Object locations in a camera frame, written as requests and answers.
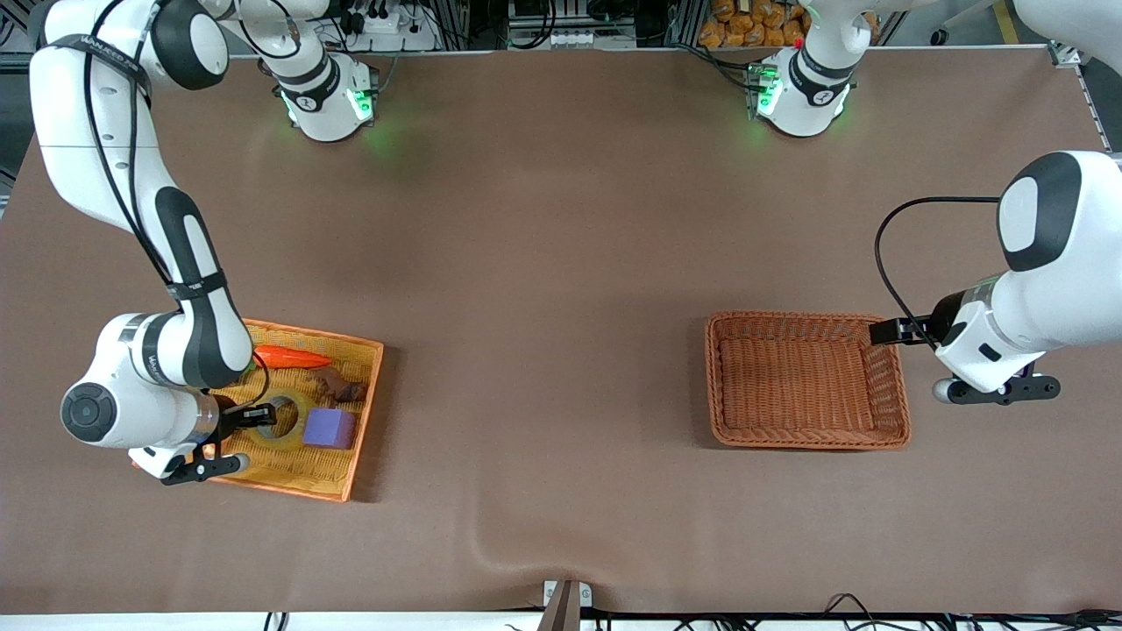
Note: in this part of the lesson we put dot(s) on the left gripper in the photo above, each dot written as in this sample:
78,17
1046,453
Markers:
943,317

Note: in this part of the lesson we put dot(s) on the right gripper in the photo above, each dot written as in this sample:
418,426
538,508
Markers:
230,416

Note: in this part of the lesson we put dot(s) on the clear tape roll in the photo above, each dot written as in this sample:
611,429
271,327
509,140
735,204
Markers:
294,438

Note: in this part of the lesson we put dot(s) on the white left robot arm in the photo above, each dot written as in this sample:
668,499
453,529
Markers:
1078,289

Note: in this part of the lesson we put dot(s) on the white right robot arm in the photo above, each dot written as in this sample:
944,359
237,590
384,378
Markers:
88,114

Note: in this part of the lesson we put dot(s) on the yellow wicker basket orange rim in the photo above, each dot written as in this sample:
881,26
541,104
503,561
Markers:
298,473

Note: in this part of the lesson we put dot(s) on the orange toy carrot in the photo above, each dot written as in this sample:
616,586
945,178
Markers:
294,358

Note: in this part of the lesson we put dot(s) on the purple cube block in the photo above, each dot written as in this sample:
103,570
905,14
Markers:
330,429

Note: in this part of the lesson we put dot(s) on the brown toy lion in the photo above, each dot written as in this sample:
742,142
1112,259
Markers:
337,386

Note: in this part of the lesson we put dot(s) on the brown wicker basket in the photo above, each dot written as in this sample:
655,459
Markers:
802,386

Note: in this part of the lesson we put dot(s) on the bag of orange snacks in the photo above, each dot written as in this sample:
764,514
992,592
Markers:
745,22

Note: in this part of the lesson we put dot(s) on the brown table cloth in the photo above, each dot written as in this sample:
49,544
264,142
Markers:
561,219

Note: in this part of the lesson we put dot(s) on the white power strip with plugs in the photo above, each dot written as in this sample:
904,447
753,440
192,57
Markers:
390,26

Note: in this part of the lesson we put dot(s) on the aluminium corner bracket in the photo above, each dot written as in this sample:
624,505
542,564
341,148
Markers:
1074,57

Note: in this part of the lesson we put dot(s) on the metal mounting bracket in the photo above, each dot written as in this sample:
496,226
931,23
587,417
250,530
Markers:
565,605

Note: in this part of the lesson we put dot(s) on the aluminium frame profile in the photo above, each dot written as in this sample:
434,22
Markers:
13,35

